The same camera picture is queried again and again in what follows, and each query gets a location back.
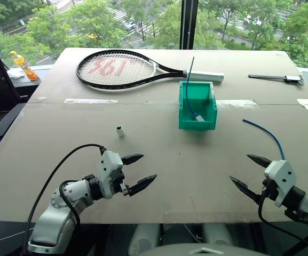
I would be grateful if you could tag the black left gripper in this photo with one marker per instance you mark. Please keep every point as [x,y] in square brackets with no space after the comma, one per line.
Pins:
[121,182]

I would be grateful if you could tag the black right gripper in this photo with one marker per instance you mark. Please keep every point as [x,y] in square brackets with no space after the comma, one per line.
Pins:
[270,190]

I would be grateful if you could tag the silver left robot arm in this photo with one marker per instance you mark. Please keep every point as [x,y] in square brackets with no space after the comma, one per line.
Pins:
[63,196]

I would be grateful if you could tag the small white adapter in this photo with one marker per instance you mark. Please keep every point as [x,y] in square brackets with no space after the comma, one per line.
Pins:
[120,132]

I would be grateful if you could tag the white rounded robot leg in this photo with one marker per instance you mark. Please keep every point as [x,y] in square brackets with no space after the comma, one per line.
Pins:
[144,238]
[217,234]

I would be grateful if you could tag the clear tape strip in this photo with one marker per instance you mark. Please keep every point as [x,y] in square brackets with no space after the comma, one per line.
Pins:
[239,104]

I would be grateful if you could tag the grey rounded robot torso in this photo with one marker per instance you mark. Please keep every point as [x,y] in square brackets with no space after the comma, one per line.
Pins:
[196,252]

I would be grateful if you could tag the green plastic storage bin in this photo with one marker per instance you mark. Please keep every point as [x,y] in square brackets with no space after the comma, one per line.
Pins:
[196,93]

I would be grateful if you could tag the black flat scraper tool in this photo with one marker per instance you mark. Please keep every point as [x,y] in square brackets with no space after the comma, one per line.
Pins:
[265,76]

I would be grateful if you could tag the black white tennis racket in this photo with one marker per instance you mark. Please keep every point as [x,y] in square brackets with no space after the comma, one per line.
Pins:
[169,70]

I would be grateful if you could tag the orange drink bottle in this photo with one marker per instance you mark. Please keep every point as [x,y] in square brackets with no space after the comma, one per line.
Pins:
[27,68]

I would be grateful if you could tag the crumpled white tissue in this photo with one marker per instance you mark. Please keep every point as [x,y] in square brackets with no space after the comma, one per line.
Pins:
[16,73]

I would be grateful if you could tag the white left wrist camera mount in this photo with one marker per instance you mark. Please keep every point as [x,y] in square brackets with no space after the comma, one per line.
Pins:
[109,165]

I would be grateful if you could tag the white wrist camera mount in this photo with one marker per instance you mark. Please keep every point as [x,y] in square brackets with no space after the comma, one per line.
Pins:
[109,165]
[283,173]

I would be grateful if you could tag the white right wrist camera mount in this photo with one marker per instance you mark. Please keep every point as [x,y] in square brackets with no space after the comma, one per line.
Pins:
[283,173]

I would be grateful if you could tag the dark window frame post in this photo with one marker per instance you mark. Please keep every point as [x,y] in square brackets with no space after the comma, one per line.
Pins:
[189,24]

